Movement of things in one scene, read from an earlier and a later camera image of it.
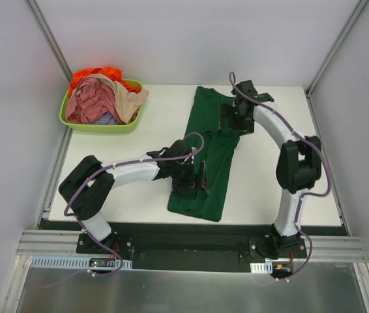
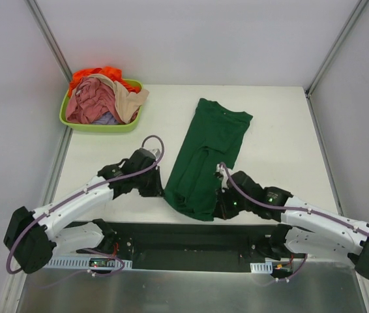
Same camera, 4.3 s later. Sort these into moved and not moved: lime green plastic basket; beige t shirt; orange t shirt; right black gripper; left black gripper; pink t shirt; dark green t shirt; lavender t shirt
Moved: right black gripper; left black gripper; dark green t shirt
Not moved: beige t shirt; lime green plastic basket; lavender t shirt; pink t shirt; orange t shirt
